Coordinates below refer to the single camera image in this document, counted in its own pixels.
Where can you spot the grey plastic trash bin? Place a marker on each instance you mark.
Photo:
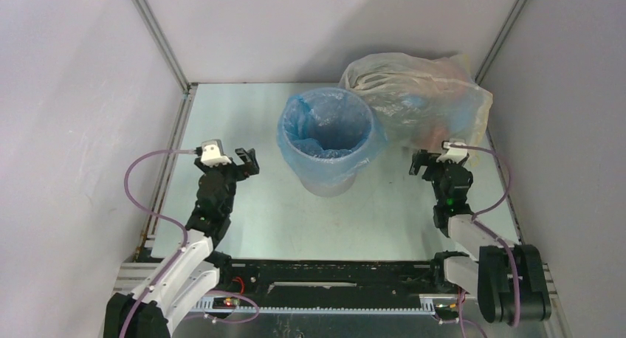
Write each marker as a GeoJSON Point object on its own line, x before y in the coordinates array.
{"type": "Point", "coordinates": [328, 185]}

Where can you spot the clear full trash bag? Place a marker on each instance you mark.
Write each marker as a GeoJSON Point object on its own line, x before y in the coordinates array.
{"type": "Point", "coordinates": [421, 102]}

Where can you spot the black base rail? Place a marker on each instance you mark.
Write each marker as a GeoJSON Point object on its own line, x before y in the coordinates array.
{"type": "Point", "coordinates": [339, 287]}

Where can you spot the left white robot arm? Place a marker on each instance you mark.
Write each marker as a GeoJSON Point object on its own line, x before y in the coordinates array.
{"type": "Point", "coordinates": [156, 307]}

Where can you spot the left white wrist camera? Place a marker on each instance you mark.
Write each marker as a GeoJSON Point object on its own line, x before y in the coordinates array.
{"type": "Point", "coordinates": [211, 153]}

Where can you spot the right aluminium frame post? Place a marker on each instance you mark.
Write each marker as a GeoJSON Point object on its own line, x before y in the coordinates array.
{"type": "Point", "coordinates": [500, 39]}

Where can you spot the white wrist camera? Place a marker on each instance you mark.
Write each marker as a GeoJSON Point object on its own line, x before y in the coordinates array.
{"type": "Point", "coordinates": [454, 150]}
{"type": "Point", "coordinates": [211, 153]}

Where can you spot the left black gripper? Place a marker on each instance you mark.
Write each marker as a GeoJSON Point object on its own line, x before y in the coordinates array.
{"type": "Point", "coordinates": [249, 168]}

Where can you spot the left aluminium frame post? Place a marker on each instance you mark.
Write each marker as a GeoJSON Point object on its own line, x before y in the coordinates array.
{"type": "Point", "coordinates": [154, 28]}

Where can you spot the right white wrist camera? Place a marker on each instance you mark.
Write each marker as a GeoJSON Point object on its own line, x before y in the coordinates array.
{"type": "Point", "coordinates": [454, 150]}

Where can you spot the blue plastic trash bag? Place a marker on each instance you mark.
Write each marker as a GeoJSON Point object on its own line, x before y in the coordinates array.
{"type": "Point", "coordinates": [327, 135]}

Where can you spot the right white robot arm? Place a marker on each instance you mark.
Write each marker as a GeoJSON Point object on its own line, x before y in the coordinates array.
{"type": "Point", "coordinates": [507, 279]}

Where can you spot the aluminium frame post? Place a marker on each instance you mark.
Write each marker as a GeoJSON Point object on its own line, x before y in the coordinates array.
{"type": "Point", "coordinates": [154, 28]}
{"type": "Point", "coordinates": [500, 39]}

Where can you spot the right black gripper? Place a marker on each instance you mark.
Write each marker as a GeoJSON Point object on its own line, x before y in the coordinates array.
{"type": "Point", "coordinates": [430, 164]}

